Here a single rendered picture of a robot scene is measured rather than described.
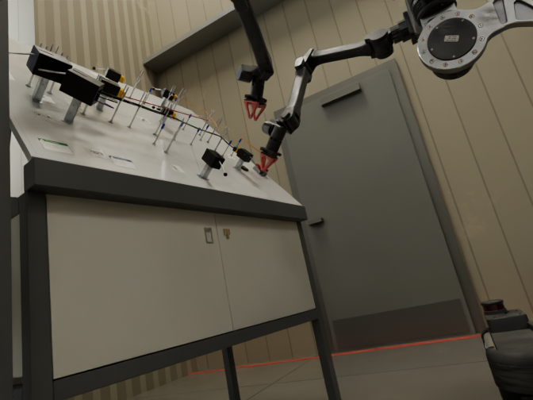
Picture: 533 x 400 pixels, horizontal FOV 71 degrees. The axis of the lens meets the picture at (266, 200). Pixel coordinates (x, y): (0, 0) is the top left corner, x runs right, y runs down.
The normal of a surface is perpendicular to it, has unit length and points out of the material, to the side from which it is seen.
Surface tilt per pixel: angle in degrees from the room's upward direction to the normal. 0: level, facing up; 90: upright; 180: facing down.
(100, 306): 90
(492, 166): 90
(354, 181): 90
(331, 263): 90
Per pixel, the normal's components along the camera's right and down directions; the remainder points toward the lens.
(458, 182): -0.46, -0.15
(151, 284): 0.79, -0.31
